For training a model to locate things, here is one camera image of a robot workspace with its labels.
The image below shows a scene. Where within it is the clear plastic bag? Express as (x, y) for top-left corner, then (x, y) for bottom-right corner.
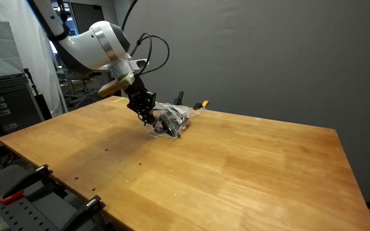
(148, 100), (202, 141)

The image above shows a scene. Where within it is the black bar clamp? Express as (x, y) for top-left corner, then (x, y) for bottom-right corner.
(173, 90), (187, 106)

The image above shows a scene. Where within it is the black pegboard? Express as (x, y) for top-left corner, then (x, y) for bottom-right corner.
(0, 163), (110, 231)

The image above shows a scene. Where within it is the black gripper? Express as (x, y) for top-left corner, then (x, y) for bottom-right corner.
(126, 76), (160, 127)

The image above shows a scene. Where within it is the white curtain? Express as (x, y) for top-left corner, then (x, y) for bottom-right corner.
(0, 0), (69, 118)

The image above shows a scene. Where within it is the black yellow-tipped clamp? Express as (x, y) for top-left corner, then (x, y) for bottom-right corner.
(192, 99), (211, 110)

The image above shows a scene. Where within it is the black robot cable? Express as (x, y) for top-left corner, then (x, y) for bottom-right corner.
(128, 32), (173, 80)

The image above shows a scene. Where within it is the black equipment cabinet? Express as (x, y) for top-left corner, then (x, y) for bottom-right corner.
(0, 72), (47, 151)

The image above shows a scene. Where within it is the grey fabric backdrop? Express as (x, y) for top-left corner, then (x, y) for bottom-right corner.
(121, 0), (370, 203)

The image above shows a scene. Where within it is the beige wrist camera box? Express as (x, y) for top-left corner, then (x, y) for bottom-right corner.
(98, 74), (137, 99)

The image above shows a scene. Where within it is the black stethoscope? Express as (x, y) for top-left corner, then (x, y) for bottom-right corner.
(152, 106), (191, 140)

